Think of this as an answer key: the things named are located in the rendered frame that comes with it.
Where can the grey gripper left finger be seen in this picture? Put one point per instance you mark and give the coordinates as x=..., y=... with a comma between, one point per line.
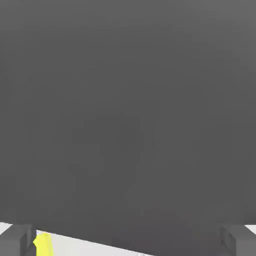
x=14, y=240

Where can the large yellow box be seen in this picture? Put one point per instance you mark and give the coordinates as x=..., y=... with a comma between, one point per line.
x=44, y=245

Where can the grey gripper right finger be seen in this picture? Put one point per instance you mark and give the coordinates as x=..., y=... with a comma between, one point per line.
x=240, y=241

